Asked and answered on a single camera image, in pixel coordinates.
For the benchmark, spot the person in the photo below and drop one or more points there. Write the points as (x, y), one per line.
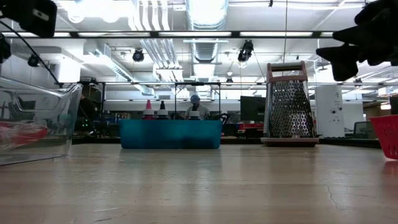
(202, 112)

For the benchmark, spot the red plastic basket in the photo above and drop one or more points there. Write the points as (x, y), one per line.
(388, 137)

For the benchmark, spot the black monitor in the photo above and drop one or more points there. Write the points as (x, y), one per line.
(252, 109)

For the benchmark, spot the pink food colouring bottle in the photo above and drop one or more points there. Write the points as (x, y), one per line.
(148, 113)

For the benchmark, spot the red snack packet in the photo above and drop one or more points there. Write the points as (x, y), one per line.
(21, 137)

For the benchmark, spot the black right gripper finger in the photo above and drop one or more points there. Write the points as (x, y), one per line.
(351, 35)
(343, 63)

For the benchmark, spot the silver ventilation duct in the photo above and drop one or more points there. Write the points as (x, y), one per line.
(205, 18)

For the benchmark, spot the black food colouring bottle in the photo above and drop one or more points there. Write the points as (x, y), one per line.
(162, 114)
(194, 115)

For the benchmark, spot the pink box grater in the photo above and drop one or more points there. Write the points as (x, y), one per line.
(289, 109)

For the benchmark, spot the white cabinet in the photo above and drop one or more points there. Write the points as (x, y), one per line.
(329, 109)

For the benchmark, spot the clear glass baking dish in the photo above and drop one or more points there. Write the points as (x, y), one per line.
(62, 124)

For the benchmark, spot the teal plastic bin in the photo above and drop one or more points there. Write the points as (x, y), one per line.
(171, 133)

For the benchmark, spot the black ceiling spotlight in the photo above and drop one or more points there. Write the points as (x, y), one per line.
(138, 55)
(33, 60)
(245, 51)

